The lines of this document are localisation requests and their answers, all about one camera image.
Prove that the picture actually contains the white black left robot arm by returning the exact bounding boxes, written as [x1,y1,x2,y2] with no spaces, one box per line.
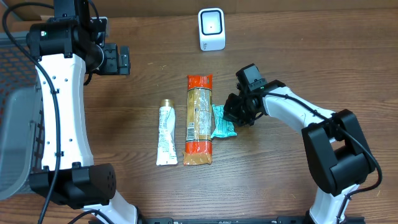
[27,16,139,223]

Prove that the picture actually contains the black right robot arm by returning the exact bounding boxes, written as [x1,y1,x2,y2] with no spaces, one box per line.
[224,80,381,223]

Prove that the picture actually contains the grey plastic shopping basket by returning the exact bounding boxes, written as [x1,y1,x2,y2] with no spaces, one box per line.
[1,33,44,200]

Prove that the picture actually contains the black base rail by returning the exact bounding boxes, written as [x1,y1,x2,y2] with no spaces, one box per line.
[88,216,366,224]

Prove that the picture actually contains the teal snack bar wrapper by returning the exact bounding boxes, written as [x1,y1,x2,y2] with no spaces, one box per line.
[211,105,237,138]

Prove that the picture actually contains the orange pasta package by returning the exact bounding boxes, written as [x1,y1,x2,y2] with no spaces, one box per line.
[183,75,213,166]

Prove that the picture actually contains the white tube gold cap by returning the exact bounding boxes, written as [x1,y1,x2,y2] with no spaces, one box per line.
[156,99,178,166]

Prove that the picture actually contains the white barcode scanner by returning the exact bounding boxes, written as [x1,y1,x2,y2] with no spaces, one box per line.
[198,7,226,52]

